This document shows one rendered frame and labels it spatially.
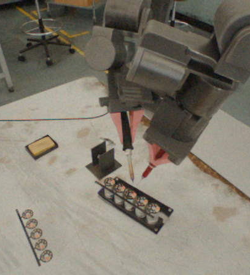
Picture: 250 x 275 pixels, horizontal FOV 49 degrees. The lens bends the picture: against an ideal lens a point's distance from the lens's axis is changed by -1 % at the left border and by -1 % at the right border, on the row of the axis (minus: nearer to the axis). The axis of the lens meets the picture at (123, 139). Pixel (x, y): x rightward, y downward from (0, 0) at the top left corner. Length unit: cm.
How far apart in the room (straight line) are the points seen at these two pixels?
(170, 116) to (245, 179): 42
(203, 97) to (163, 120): 7
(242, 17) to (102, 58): 25
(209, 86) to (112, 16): 28
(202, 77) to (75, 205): 43
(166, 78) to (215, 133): 55
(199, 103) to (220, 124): 55
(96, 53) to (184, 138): 21
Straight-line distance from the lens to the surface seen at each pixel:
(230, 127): 89
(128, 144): 57
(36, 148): 77
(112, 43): 47
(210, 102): 34
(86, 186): 68
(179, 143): 39
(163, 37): 31
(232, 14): 31
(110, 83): 53
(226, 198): 69
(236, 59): 29
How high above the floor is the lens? 128
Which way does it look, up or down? 43 degrees down
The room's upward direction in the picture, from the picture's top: straight up
